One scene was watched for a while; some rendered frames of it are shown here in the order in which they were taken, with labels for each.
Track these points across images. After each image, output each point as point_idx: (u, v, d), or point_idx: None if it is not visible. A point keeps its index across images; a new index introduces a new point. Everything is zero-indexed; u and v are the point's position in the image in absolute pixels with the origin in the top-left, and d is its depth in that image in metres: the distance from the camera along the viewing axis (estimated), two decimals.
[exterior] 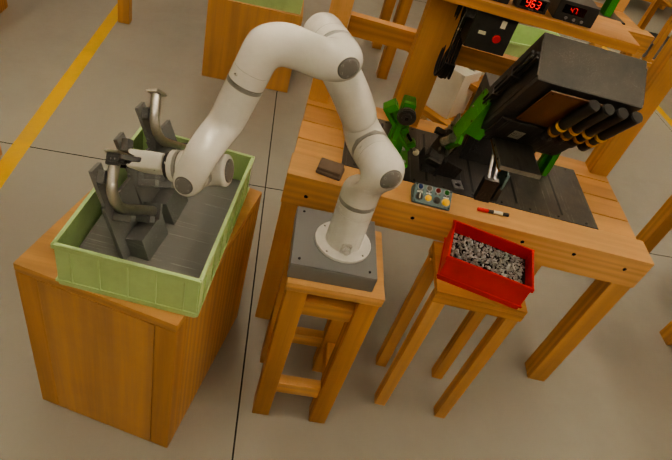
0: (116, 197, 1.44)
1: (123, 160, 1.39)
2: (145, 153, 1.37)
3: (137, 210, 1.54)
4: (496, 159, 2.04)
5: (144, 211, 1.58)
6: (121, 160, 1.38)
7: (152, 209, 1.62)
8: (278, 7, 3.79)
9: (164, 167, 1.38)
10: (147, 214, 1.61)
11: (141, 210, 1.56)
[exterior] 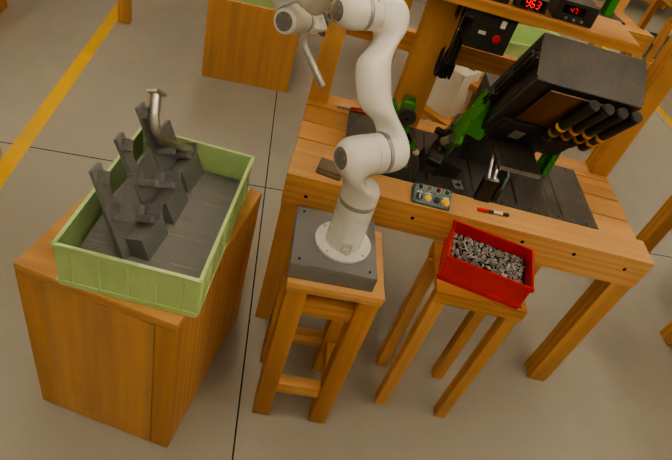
0: (302, 32, 2.10)
1: None
2: None
3: (308, 60, 2.12)
4: (496, 159, 2.04)
5: (312, 70, 2.13)
6: None
7: (319, 79, 2.14)
8: None
9: None
10: (314, 77, 2.15)
11: (311, 66, 2.13)
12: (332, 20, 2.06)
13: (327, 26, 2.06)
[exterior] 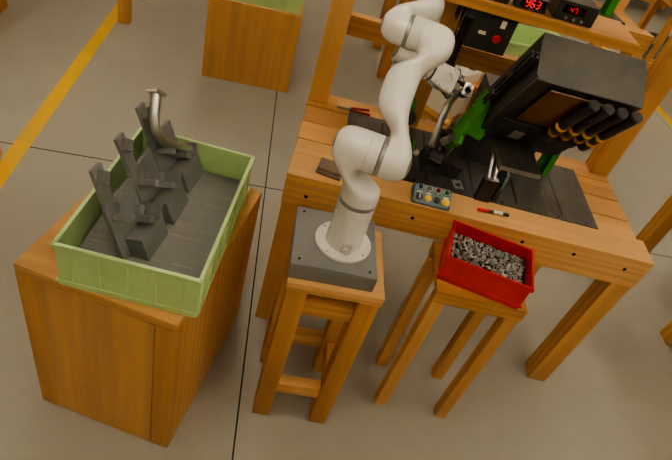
0: (449, 96, 2.22)
1: None
2: (448, 64, 2.09)
3: (437, 120, 2.23)
4: (496, 159, 2.04)
5: (433, 129, 2.22)
6: (458, 74, 2.13)
7: (431, 138, 2.21)
8: (278, 7, 3.79)
9: None
10: (431, 136, 2.23)
11: (435, 125, 2.22)
12: (470, 95, 2.11)
13: (462, 96, 2.12)
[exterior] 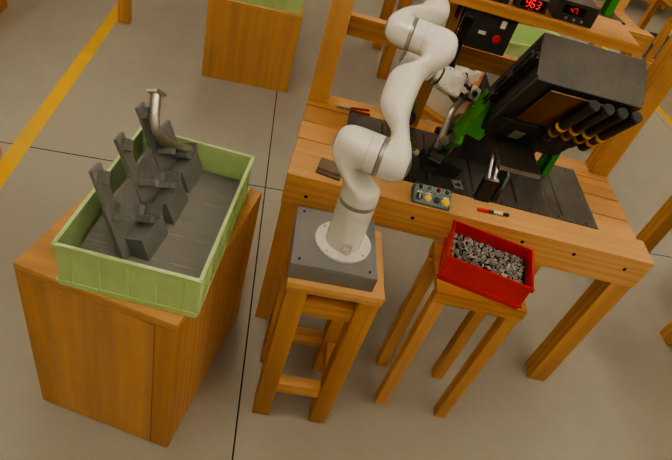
0: (456, 100, 2.23)
1: None
2: (455, 68, 2.10)
3: (443, 123, 2.23)
4: (496, 159, 2.04)
5: (439, 132, 2.23)
6: (465, 78, 2.14)
7: (437, 141, 2.21)
8: (278, 7, 3.79)
9: None
10: (437, 139, 2.23)
11: (441, 128, 2.23)
12: (477, 99, 2.12)
13: (469, 100, 2.13)
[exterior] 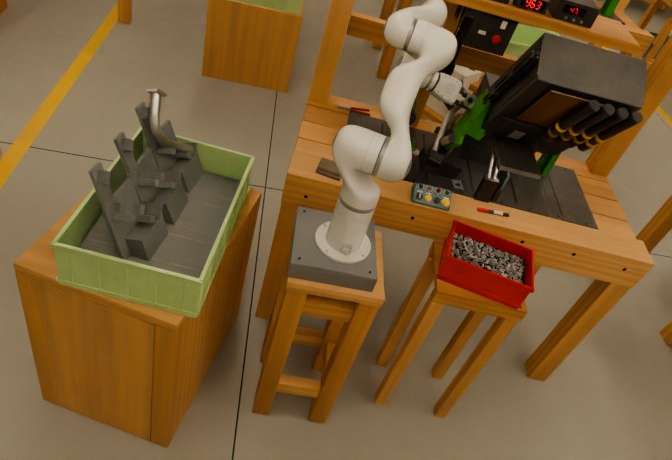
0: (451, 107, 2.23)
1: (460, 86, 2.14)
2: (450, 76, 2.11)
3: (439, 130, 2.24)
4: (496, 159, 2.04)
5: (435, 139, 2.23)
6: (461, 85, 2.15)
7: (433, 148, 2.22)
8: (278, 7, 3.79)
9: None
10: (433, 146, 2.24)
11: (437, 135, 2.24)
12: (472, 106, 2.12)
13: (464, 107, 2.14)
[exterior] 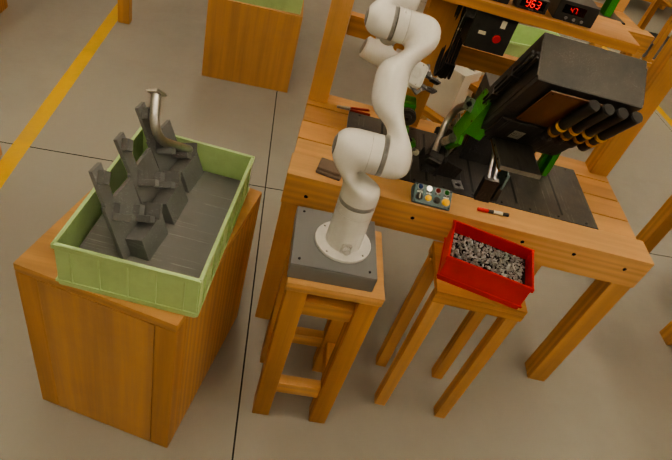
0: (450, 110, 2.23)
1: (427, 70, 2.10)
2: None
3: (438, 133, 2.24)
4: (496, 159, 2.04)
5: (434, 142, 2.23)
6: (428, 70, 2.10)
7: None
8: (278, 7, 3.79)
9: None
10: (432, 149, 2.24)
11: (436, 139, 2.23)
12: (471, 109, 2.12)
13: (431, 92, 2.10)
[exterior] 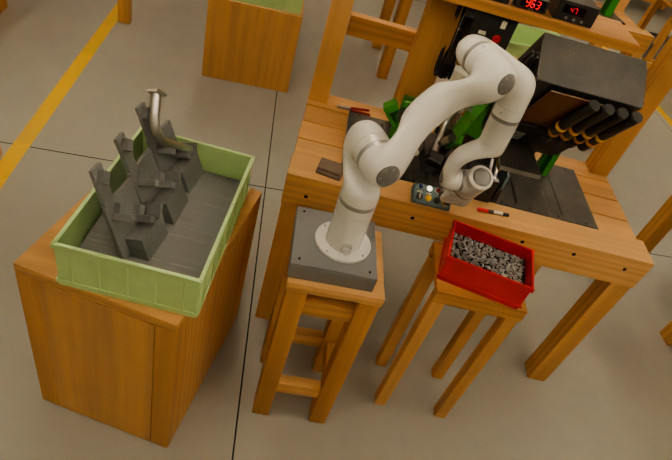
0: None
1: None
2: (470, 201, 1.94)
3: (438, 133, 2.24)
4: (496, 159, 2.04)
5: (434, 142, 2.23)
6: None
7: None
8: (278, 7, 3.79)
9: None
10: (432, 149, 2.24)
11: (436, 139, 2.23)
12: (471, 109, 2.12)
13: None
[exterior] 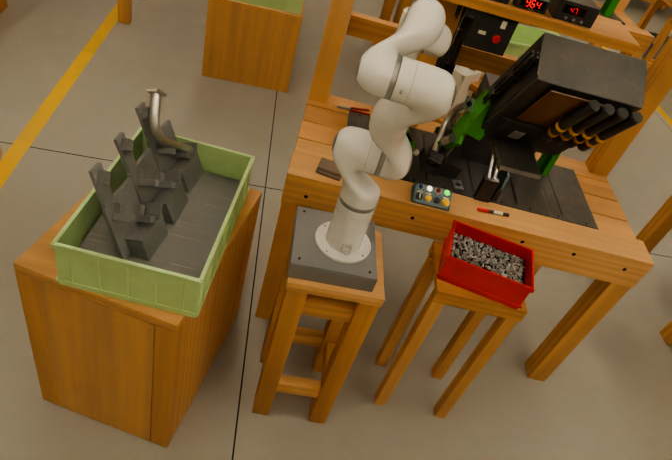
0: (450, 110, 2.23)
1: None
2: None
3: (438, 133, 2.24)
4: (496, 159, 2.04)
5: (434, 142, 2.23)
6: None
7: None
8: (278, 7, 3.79)
9: None
10: (432, 149, 2.24)
11: (436, 139, 2.23)
12: (471, 109, 2.12)
13: None
